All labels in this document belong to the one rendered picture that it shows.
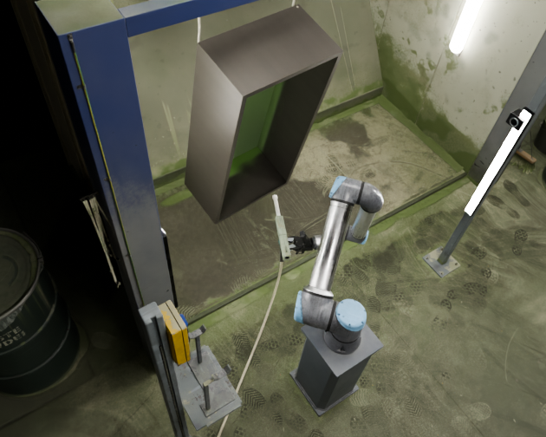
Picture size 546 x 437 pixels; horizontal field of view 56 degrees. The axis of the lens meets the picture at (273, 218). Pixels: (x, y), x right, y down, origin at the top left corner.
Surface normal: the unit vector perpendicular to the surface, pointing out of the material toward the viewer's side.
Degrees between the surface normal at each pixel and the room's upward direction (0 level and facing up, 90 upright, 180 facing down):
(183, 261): 0
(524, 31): 90
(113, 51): 90
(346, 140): 0
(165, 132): 57
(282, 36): 12
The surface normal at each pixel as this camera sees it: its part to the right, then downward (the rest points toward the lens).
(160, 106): 0.50, 0.24
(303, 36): 0.20, -0.47
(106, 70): 0.55, 0.68
